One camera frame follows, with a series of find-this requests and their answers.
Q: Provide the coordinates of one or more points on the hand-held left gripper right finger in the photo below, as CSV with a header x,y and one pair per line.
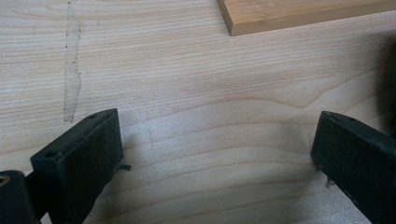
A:
x,y
358,155

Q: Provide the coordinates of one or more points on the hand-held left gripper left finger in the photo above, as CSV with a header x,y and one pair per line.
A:
x,y
81,155

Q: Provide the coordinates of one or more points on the wooden three-tier shoe rack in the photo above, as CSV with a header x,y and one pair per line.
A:
x,y
295,12

